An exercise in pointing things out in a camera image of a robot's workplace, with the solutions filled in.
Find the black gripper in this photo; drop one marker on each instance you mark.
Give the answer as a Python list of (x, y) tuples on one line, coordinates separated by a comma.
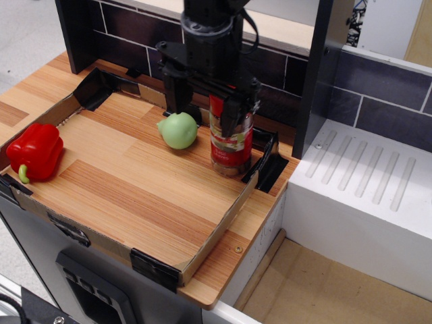
[(215, 66)]

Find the dark grey vertical post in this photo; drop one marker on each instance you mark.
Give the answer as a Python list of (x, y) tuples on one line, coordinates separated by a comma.
[(330, 35)]

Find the basil bottle red lid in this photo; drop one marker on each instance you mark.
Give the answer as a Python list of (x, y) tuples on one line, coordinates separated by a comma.
[(230, 156)]

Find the white sink drainboard unit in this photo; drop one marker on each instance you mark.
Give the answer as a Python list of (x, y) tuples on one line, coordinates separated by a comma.
[(364, 201)]

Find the red bell pepper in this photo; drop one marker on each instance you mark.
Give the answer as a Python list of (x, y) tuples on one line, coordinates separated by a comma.
[(34, 154)]

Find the cardboard fence with black tape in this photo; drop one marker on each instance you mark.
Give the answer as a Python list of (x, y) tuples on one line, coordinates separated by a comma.
[(119, 189)]

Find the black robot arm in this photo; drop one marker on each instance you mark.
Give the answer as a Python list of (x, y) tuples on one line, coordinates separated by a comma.
[(214, 19)]

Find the green onion toy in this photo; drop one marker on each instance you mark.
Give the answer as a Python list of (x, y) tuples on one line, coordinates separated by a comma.
[(178, 131)]

